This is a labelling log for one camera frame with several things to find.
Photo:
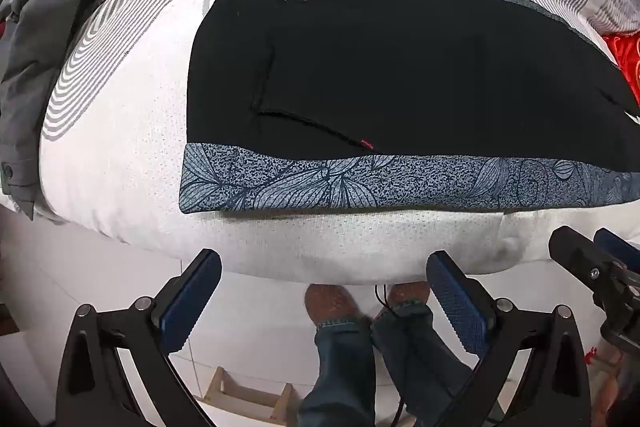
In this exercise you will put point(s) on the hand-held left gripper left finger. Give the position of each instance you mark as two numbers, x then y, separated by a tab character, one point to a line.
192	292

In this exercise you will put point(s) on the person's left leg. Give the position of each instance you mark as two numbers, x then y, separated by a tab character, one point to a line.
340	372

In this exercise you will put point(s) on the person's brown slipper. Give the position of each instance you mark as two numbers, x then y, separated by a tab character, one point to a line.
330	302
407	293

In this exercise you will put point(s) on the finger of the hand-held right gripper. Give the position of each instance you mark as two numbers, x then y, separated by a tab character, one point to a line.
617	247
577	254

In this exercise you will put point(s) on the person's left brown slipper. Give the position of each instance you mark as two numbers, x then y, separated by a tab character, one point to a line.
330	302

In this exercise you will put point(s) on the grey jacket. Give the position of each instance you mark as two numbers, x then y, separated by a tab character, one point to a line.
35	57

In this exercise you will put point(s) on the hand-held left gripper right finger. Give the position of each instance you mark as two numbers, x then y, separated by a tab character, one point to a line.
457	302

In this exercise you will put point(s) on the black shorts with patterned hem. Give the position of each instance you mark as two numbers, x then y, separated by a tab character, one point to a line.
350	184

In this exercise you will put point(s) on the red embroidered cushion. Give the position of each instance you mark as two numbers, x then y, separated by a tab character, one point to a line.
625	57

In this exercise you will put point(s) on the white mattress with grey rings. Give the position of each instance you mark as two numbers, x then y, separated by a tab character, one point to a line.
130	132

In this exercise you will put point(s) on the wooden frame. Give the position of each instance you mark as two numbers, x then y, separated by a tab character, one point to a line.
250	394

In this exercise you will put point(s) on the person's legs in jeans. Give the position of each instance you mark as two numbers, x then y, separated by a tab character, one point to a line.
425	357

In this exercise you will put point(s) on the person's right brown slipper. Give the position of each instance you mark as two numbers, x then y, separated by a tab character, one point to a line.
407	293

